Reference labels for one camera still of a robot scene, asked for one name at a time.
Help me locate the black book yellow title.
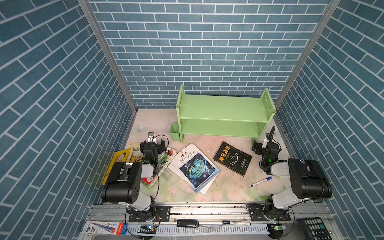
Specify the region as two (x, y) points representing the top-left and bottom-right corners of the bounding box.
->
(213, 142), (252, 177)

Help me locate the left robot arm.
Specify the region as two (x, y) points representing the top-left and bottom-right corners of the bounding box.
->
(101, 140), (167, 216)

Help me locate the black calculator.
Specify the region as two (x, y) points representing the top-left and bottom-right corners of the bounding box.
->
(297, 217), (332, 240)

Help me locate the green nature encyclopedia book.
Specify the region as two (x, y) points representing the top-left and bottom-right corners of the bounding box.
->
(142, 147), (177, 188)

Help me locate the black remote device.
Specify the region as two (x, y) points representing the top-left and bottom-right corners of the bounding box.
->
(177, 219), (199, 228)

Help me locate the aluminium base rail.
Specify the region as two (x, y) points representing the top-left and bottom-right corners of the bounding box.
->
(79, 202), (343, 240)

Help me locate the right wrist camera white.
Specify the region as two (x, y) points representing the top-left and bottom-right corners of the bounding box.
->
(262, 138), (269, 148)

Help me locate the small green pen cup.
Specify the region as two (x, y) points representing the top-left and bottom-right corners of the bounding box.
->
(170, 123), (181, 142)

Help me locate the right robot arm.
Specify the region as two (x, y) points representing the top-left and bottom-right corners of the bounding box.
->
(252, 140), (333, 214)

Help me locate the blue white marker pen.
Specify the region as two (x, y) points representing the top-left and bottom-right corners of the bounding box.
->
(251, 177), (272, 188)

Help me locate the green wooden shelf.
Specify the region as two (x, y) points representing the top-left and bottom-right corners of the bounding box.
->
(176, 86), (277, 142)

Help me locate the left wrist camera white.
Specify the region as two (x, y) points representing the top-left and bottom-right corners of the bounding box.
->
(148, 132), (157, 144)

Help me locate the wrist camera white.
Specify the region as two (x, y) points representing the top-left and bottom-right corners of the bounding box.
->
(148, 132), (157, 144)
(262, 138), (269, 148)

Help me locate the yellow cartoon history book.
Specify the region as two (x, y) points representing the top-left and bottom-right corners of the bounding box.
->
(127, 142), (144, 163)

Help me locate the red blue pen package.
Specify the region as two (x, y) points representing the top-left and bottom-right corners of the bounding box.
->
(82, 221), (127, 236)

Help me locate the space cover science magazine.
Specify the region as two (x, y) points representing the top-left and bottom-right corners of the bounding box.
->
(170, 144), (220, 193)

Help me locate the white La Dame book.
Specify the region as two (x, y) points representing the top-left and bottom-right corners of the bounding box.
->
(168, 163), (217, 195)

